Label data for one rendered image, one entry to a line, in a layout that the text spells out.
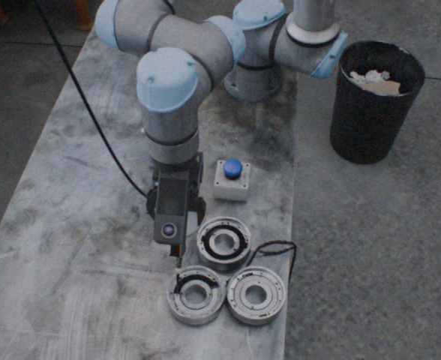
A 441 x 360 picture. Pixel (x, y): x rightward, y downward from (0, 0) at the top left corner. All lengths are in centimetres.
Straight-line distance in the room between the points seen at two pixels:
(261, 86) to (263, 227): 38
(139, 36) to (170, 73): 14
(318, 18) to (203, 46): 44
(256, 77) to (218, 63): 57
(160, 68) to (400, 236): 161
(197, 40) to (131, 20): 11
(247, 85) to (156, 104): 66
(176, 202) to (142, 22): 26
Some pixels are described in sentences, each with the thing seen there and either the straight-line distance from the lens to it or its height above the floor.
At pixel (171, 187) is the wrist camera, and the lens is 76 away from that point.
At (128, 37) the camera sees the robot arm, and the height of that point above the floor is 124.
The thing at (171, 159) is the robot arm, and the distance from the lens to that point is 72.
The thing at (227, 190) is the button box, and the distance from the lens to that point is 108.
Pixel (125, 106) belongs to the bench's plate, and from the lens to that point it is 132.
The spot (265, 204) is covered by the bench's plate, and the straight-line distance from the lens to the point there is 111.
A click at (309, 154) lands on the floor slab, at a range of 229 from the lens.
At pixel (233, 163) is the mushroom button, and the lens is 107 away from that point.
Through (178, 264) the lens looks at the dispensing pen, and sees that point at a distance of 93.
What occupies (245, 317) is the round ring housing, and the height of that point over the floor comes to 84.
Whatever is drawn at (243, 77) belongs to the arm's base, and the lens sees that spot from 129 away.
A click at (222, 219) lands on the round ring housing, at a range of 104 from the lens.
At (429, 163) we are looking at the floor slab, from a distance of 241.
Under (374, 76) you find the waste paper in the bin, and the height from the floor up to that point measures 32.
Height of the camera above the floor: 169
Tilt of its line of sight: 51 degrees down
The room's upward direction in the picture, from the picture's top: 1 degrees clockwise
